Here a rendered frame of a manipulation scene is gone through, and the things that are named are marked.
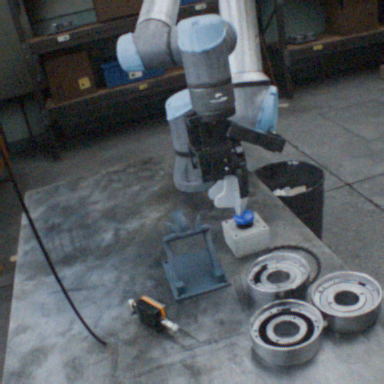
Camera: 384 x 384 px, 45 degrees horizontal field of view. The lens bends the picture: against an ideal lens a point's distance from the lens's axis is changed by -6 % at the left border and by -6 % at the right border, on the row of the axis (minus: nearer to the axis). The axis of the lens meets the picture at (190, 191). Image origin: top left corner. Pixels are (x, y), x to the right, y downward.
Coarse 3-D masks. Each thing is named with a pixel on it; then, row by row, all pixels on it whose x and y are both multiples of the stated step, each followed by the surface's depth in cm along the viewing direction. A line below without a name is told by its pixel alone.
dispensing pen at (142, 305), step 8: (136, 304) 77; (144, 304) 76; (152, 304) 76; (144, 312) 76; (152, 312) 74; (160, 312) 75; (144, 320) 77; (152, 320) 75; (160, 320) 75; (168, 320) 74; (152, 328) 76; (160, 328) 76; (176, 328) 72
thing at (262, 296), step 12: (252, 264) 81; (300, 264) 80; (252, 276) 80; (264, 276) 79; (276, 276) 81; (288, 276) 79; (252, 288) 76; (276, 288) 76; (288, 288) 73; (300, 288) 74; (264, 300) 75; (276, 300) 74; (300, 300) 76
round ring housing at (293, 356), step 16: (272, 304) 71; (288, 304) 71; (304, 304) 70; (256, 320) 70; (288, 320) 69; (320, 320) 66; (272, 336) 66; (320, 336) 64; (272, 352) 63; (288, 352) 62; (304, 352) 63
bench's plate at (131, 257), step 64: (64, 192) 133; (128, 192) 125; (192, 192) 118; (256, 192) 113; (64, 256) 102; (128, 256) 98; (256, 256) 90; (320, 256) 86; (64, 320) 83; (128, 320) 80; (192, 320) 77
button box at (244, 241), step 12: (228, 228) 92; (240, 228) 91; (252, 228) 90; (264, 228) 90; (228, 240) 93; (240, 240) 89; (252, 240) 90; (264, 240) 90; (240, 252) 90; (252, 252) 91
